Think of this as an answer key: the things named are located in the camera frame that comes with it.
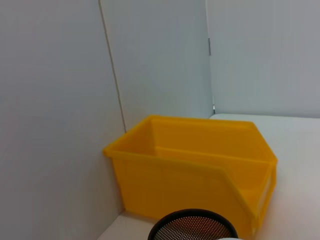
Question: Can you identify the black mesh pen holder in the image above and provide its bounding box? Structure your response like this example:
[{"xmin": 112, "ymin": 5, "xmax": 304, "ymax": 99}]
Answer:
[{"xmin": 147, "ymin": 208, "xmax": 240, "ymax": 240}]

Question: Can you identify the yellow plastic bin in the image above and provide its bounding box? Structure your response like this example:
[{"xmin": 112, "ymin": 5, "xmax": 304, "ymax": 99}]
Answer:
[{"xmin": 102, "ymin": 114, "xmax": 278, "ymax": 237}]

